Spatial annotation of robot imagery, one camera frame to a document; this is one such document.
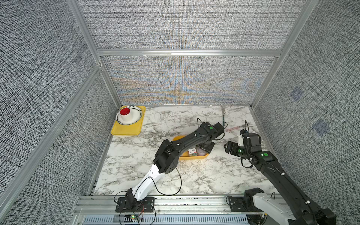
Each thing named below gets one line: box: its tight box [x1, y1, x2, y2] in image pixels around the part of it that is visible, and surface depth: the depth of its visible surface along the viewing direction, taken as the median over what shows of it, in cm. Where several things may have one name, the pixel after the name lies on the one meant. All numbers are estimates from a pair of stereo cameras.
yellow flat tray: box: [111, 105, 146, 136], surface depth 106 cm
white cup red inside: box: [120, 107, 131, 120], surface depth 107 cm
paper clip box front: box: [187, 148, 198, 157], surface depth 90 cm
